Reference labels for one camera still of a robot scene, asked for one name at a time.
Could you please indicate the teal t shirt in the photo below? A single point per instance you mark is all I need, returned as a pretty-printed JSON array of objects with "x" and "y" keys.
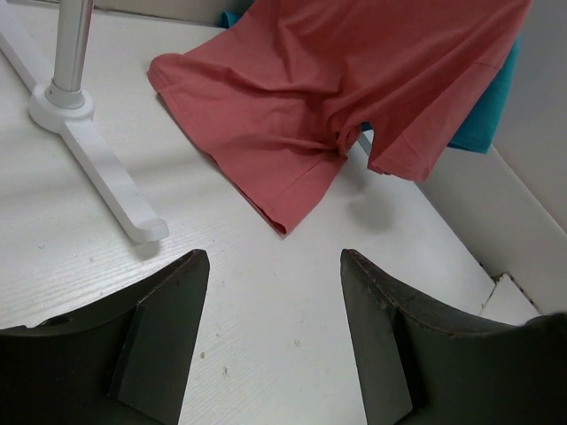
[{"x": 476, "y": 132}]

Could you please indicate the pink t shirt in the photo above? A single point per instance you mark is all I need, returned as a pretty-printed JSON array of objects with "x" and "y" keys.
[{"x": 278, "y": 100}]

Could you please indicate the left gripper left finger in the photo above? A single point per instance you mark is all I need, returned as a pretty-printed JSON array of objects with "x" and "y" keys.
[{"x": 124, "y": 359}]

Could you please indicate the white clothes rack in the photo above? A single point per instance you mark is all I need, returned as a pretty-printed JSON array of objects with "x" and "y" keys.
[{"x": 60, "y": 104}]

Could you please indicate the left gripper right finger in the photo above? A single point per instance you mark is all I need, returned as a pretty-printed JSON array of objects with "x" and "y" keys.
[{"x": 420, "y": 361}]

